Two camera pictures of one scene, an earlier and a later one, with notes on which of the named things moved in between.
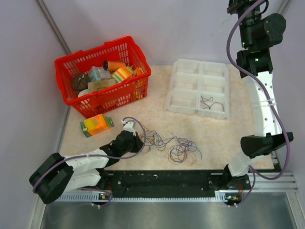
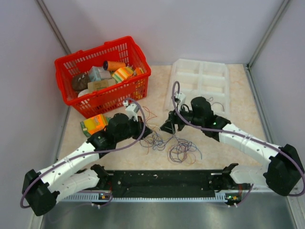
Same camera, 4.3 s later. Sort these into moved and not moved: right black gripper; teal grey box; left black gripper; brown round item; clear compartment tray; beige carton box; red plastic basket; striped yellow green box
Moved: left black gripper; right black gripper
Not moved: brown round item; beige carton box; clear compartment tray; striped yellow green box; red plastic basket; teal grey box
